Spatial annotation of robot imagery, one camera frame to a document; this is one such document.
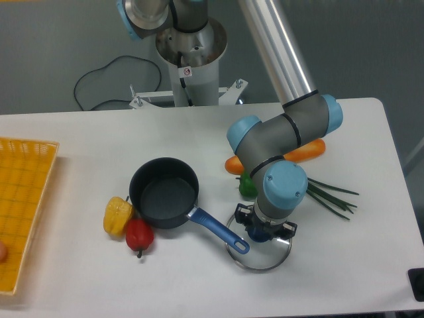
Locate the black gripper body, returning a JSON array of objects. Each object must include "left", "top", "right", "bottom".
[{"left": 238, "top": 205, "right": 291, "bottom": 239}]

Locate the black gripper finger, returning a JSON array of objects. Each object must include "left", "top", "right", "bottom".
[
  {"left": 280, "top": 221, "right": 297, "bottom": 238},
  {"left": 234, "top": 203, "right": 252, "bottom": 223}
]

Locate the glass lid with blue knob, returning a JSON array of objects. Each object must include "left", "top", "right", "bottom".
[{"left": 225, "top": 215, "right": 292, "bottom": 272}]

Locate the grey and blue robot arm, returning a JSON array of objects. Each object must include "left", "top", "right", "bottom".
[{"left": 117, "top": 1, "right": 343, "bottom": 242}]

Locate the green bell pepper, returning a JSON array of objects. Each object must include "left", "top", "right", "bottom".
[{"left": 237, "top": 172, "right": 258, "bottom": 199}]

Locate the orange baguette bread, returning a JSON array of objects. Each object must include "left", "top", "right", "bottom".
[{"left": 225, "top": 138, "right": 326, "bottom": 176}]

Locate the red bell pepper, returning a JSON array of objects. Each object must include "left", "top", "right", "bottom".
[{"left": 125, "top": 219, "right": 154, "bottom": 258}]

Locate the yellow bell pepper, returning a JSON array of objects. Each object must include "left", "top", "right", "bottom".
[{"left": 103, "top": 197, "right": 134, "bottom": 237}]

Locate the black device at table edge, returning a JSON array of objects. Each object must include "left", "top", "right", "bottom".
[{"left": 407, "top": 268, "right": 424, "bottom": 302}]

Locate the yellow woven basket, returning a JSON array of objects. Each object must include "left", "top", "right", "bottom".
[{"left": 1, "top": 137, "right": 60, "bottom": 295}]

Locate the dark saucepan with blue handle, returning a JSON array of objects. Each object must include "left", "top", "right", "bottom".
[{"left": 129, "top": 157, "right": 250, "bottom": 254}]

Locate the black cable on floor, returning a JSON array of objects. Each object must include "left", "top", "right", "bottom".
[{"left": 73, "top": 54, "right": 163, "bottom": 111}]

